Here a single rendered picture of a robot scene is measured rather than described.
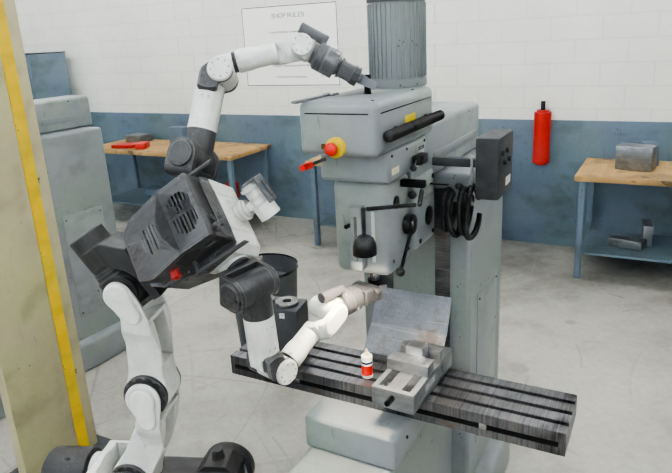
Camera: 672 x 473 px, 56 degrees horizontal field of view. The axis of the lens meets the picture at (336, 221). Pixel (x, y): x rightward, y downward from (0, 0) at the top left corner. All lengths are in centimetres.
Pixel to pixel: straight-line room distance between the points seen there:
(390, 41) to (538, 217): 442
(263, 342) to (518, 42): 478
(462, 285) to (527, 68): 391
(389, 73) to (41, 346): 214
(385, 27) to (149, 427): 148
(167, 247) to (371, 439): 93
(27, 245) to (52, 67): 606
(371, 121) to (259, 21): 557
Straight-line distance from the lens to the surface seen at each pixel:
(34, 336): 335
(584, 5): 608
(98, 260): 199
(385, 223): 200
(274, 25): 720
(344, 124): 183
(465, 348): 260
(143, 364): 210
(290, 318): 240
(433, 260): 249
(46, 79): 907
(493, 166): 214
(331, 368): 237
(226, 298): 176
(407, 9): 216
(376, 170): 192
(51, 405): 352
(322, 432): 226
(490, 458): 312
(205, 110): 196
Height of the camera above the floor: 209
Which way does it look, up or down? 17 degrees down
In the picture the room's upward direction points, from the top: 3 degrees counter-clockwise
